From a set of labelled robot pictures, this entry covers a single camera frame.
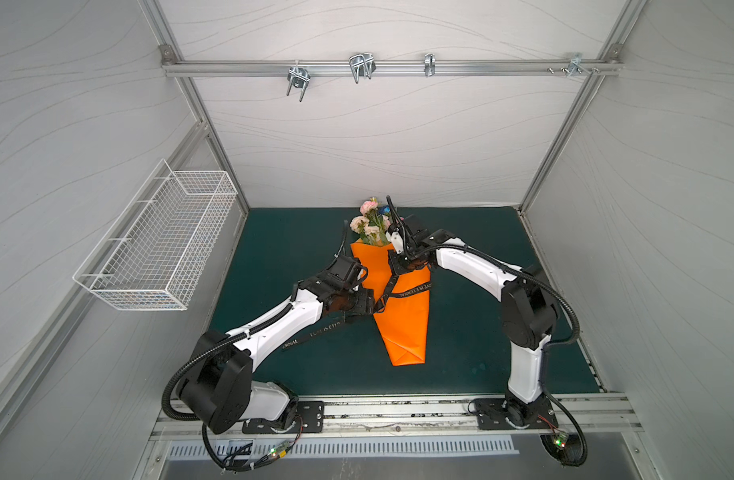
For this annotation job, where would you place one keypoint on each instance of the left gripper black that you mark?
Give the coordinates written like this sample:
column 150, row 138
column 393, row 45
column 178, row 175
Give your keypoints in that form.
column 366, row 301

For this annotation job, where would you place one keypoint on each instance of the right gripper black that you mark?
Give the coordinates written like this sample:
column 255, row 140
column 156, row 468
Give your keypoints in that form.
column 404, row 234

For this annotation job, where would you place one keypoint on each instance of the black printed ribbon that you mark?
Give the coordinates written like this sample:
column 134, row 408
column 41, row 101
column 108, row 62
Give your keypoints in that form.
column 347, row 320

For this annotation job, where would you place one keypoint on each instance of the orange wrapping paper sheet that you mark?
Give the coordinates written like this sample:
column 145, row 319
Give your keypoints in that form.
column 403, row 324

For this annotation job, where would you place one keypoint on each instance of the light pink fake rose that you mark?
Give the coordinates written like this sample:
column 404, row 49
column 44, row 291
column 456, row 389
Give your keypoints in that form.
column 370, row 212

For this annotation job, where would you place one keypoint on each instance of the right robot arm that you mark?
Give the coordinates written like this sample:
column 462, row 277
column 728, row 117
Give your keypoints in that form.
column 533, row 315

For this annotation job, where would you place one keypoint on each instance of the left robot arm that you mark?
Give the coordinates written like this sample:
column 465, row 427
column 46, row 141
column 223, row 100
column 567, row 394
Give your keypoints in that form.
column 216, row 386

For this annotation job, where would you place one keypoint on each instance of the green table mat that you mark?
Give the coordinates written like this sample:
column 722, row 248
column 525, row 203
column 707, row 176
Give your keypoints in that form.
column 466, row 352

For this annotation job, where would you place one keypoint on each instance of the metal hook clamp middle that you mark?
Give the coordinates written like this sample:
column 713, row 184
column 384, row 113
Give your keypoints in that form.
column 362, row 65

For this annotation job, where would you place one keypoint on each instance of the metal hook clamp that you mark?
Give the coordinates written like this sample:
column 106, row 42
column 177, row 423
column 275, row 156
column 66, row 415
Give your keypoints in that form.
column 362, row 65
column 299, row 79

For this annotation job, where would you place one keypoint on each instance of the metal hook clamp left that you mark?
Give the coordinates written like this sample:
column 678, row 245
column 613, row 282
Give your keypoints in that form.
column 299, row 79

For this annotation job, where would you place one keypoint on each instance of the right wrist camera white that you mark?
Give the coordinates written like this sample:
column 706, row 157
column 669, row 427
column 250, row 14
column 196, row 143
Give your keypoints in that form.
column 396, row 241

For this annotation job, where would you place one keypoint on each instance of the aluminium front rail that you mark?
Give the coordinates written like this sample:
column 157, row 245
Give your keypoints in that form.
column 441, row 415

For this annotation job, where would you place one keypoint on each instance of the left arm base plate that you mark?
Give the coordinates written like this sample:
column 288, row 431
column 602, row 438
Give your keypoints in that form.
column 299, row 416

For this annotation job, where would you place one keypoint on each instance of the metal ring clamp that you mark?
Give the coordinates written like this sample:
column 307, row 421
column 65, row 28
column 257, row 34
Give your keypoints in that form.
column 429, row 65

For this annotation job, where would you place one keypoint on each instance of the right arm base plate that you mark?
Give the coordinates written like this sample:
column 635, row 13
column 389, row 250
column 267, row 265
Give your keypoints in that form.
column 493, row 414

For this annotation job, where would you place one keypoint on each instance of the white wire basket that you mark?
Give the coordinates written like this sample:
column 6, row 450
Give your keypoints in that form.
column 154, row 253

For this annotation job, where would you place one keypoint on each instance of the white slotted cable duct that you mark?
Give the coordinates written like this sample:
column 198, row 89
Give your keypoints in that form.
column 356, row 447

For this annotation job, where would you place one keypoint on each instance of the metal bracket clamp right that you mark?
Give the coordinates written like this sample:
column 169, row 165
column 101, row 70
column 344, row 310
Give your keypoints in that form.
column 574, row 67

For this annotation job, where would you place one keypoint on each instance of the aluminium crossbar rail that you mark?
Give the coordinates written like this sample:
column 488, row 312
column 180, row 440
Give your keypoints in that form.
column 384, row 68

